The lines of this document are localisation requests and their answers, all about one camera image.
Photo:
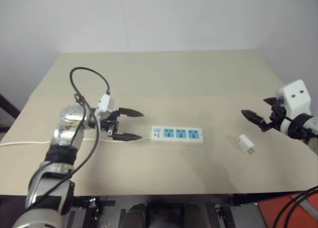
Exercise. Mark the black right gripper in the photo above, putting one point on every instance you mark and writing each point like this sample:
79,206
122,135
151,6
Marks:
275,116

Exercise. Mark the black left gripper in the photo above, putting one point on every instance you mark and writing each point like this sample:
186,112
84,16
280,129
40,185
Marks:
111,125

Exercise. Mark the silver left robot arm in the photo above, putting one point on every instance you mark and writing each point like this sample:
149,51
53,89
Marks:
65,133

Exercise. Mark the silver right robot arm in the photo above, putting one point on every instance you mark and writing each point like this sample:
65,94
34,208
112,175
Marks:
301,127

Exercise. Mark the white plug adapter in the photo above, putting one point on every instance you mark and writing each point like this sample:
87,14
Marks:
243,142

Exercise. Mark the white power strip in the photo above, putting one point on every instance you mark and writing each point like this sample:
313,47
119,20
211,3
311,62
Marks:
177,135

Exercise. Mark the dark rounded shape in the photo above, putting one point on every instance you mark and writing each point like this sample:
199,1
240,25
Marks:
136,215

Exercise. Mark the orange box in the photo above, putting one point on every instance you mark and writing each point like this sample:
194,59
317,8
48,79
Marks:
270,213

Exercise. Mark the dark wooden furniture piece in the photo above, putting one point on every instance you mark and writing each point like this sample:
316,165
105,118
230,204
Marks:
8,108

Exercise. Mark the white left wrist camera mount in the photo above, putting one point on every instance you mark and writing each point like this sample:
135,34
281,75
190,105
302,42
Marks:
105,104

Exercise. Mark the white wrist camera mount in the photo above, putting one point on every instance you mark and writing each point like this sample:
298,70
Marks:
295,97
105,104

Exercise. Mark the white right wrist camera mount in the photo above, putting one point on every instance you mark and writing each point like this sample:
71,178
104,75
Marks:
295,97

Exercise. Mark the black table frame bar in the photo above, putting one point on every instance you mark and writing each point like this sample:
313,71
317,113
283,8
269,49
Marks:
261,198

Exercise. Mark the black bracket with knob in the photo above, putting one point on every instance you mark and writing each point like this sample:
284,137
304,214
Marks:
223,213

